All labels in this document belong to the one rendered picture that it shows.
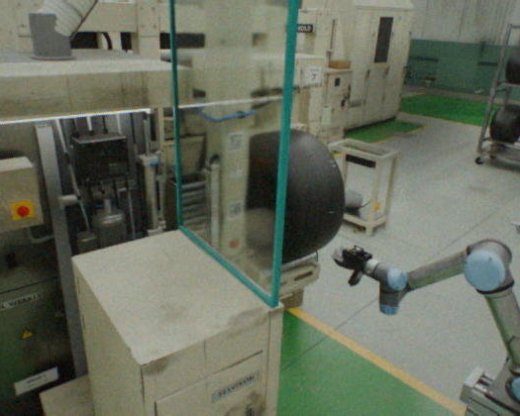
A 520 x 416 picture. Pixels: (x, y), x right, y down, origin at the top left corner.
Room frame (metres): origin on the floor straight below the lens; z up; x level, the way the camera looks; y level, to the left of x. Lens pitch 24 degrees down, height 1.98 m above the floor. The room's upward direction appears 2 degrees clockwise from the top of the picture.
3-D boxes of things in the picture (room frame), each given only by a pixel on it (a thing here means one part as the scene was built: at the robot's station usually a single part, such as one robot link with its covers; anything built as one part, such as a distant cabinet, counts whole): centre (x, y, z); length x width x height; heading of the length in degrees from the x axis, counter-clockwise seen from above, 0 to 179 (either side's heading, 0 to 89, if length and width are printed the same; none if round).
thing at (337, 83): (6.70, -0.88, 0.62); 0.91 x 0.58 x 1.25; 136
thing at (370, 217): (4.20, -1.03, 0.40); 0.60 x 0.35 x 0.80; 46
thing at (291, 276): (1.78, -0.16, 0.83); 0.36 x 0.09 x 0.06; 126
